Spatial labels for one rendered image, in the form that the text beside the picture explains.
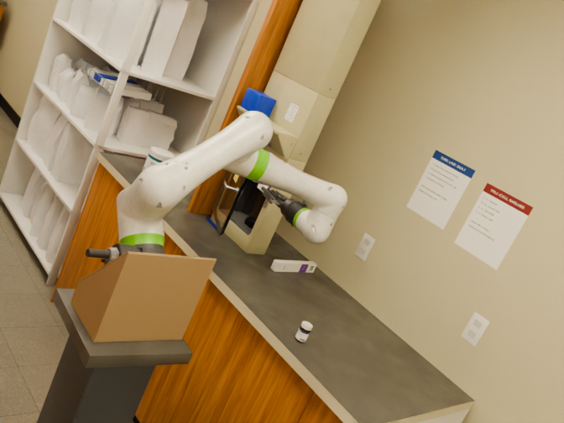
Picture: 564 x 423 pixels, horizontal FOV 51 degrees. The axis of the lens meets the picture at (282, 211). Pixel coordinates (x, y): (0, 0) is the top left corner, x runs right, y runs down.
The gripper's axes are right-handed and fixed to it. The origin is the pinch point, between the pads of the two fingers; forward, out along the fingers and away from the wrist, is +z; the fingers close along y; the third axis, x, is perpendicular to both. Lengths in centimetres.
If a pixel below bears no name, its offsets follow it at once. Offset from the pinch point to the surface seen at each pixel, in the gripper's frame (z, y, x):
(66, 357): -36, 82, 52
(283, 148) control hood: 5.1, -5.8, -16.8
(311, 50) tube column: 19, -11, -58
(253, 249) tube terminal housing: 5.1, -14.8, 31.6
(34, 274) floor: 134, 16, 128
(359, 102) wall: 20, -54, -45
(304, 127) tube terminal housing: 5.1, -11.8, -28.2
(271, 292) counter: -26.4, -2.0, 33.8
